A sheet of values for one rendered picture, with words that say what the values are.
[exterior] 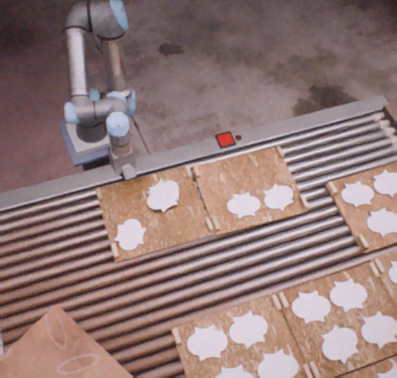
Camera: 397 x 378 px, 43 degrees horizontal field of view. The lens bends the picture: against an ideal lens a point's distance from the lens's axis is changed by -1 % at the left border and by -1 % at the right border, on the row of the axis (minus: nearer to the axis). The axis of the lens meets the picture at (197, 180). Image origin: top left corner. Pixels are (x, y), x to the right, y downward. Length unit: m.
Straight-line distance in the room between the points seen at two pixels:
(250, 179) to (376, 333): 0.79
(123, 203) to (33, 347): 0.68
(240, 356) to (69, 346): 0.60
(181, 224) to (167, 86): 1.89
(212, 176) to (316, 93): 1.87
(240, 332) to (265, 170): 0.73
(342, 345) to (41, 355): 1.05
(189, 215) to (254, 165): 0.39
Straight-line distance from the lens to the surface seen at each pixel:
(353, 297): 2.08
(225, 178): 2.22
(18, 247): 2.16
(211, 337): 1.92
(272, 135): 2.42
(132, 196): 2.17
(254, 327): 1.95
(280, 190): 2.22
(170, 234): 2.08
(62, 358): 1.84
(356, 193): 2.30
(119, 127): 1.76
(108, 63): 2.15
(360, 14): 4.72
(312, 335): 1.99
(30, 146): 3.59
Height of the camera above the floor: 2.79
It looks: 57 degrees down
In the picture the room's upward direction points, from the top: 5 degrees clockwise
